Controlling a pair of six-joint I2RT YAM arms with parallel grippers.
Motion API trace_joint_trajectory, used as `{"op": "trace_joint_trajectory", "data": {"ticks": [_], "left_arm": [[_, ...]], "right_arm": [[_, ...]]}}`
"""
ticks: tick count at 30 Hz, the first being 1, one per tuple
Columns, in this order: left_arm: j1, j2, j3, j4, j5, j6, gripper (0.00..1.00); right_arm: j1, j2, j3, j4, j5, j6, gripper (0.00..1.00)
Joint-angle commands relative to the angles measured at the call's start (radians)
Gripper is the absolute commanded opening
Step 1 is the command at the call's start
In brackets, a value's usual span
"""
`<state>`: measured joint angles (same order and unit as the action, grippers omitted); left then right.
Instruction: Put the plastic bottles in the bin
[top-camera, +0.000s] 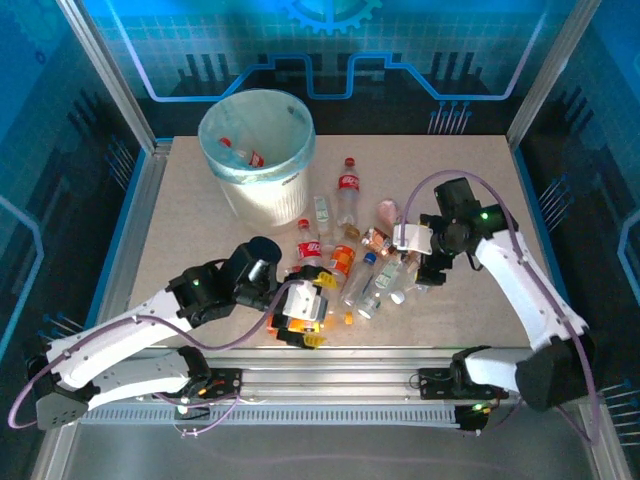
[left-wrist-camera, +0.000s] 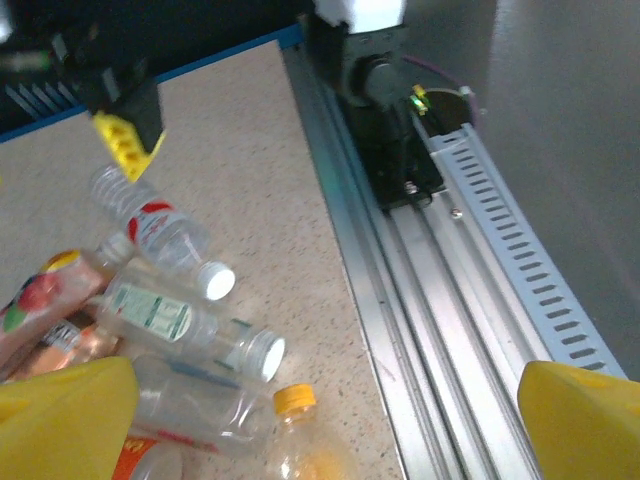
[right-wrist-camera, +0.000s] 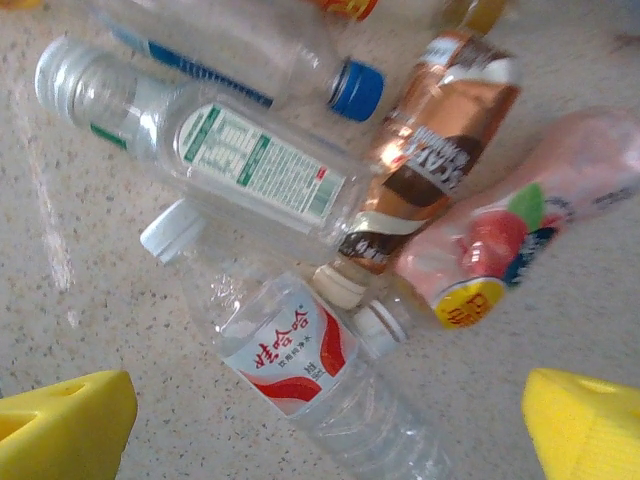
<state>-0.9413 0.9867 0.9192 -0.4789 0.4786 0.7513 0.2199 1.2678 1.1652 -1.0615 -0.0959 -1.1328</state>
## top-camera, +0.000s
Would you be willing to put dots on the orange plastic bottle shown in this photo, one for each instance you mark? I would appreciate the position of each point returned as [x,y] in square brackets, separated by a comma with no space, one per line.
[305,326]

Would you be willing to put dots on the short cola bottle red label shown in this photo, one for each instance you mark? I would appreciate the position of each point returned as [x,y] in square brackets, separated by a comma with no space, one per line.
[310,250]

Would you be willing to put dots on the pink plastic bottle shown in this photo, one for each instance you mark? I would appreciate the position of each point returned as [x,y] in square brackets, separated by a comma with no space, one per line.
[388,210]

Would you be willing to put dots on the orange label juice bottle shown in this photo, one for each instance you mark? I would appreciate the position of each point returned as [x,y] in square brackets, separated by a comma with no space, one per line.
[342,257]

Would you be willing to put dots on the clear bottle blue cap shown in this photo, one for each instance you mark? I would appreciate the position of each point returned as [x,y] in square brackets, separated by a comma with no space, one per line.
[360,280]

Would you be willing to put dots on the bottle with gold cap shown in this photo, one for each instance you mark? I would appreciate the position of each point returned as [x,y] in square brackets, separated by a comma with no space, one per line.
[351,231]

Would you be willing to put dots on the tall cola bottle red cap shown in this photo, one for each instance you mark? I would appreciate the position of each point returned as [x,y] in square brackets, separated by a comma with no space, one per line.
[348,182]

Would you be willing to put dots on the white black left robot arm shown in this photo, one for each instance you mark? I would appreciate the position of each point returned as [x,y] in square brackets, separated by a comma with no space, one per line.
[100,345]

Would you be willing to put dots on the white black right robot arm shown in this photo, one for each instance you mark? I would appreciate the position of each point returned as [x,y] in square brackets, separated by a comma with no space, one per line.
[525,290]

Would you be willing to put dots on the white ribbed waste bin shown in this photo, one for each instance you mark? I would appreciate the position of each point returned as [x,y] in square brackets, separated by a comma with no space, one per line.
[270,200]

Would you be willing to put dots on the blue plastic bin liner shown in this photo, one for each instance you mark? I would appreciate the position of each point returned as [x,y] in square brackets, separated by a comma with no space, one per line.
[260,115]

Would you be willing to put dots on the white bottle cap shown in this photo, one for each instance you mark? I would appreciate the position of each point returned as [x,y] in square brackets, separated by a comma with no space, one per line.
[398,297]

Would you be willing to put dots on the clear bottle green white label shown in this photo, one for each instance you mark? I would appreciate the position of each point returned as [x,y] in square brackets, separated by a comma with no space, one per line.
[387,272]

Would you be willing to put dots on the crumpled copper foil bottle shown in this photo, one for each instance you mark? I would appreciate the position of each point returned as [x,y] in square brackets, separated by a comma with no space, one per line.
[377,241]

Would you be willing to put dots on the crushed cola bottle red cap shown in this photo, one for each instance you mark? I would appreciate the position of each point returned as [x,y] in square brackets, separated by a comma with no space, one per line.
[256,159]

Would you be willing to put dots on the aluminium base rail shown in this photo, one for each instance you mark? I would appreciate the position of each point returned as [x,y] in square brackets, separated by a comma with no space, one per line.
[325,375]

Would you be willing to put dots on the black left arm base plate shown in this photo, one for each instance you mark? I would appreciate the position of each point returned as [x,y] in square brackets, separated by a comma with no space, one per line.
[225,382]

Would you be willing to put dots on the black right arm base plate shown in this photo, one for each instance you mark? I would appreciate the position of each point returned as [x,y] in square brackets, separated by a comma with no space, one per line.
[435,382]

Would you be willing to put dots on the aluminium frame post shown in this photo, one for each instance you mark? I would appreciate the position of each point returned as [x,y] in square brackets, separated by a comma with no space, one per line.
[549,75]
[111,75]

